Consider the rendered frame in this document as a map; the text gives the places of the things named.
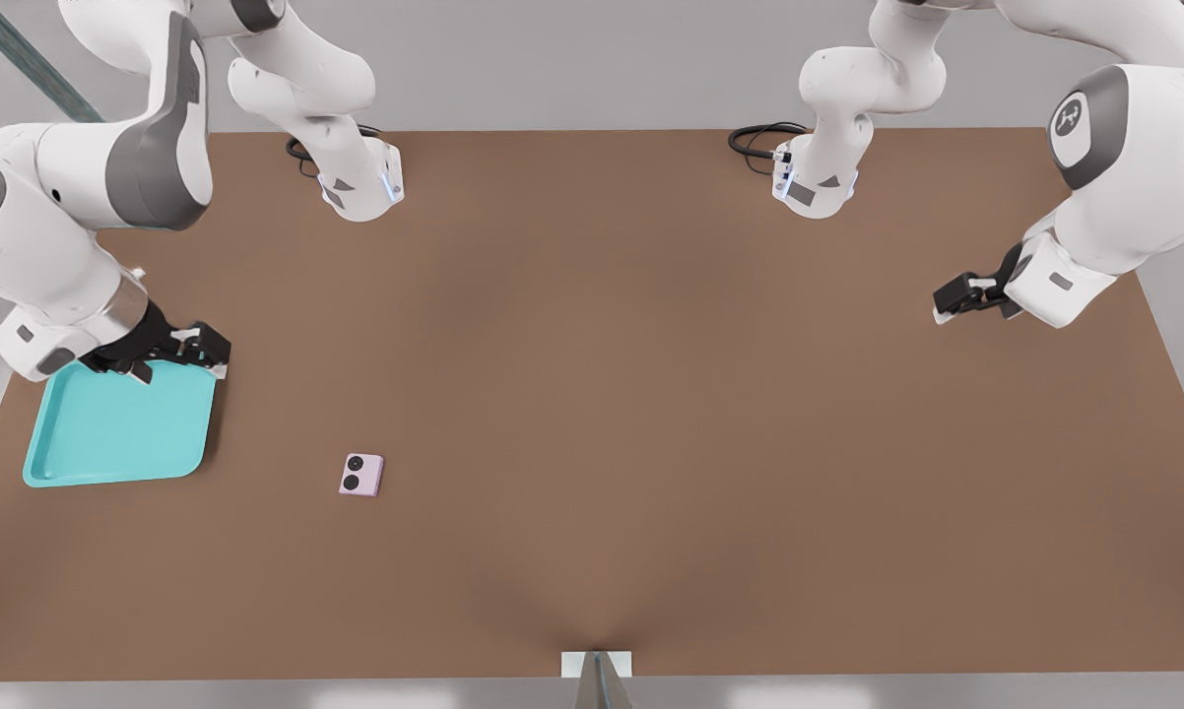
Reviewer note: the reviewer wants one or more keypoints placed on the pale lilac phone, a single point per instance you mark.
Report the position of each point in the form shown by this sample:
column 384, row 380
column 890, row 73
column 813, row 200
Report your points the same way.
column 361, row 475

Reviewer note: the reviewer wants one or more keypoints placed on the pale blue-green tray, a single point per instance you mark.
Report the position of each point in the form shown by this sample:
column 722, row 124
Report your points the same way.
column 119, row 425

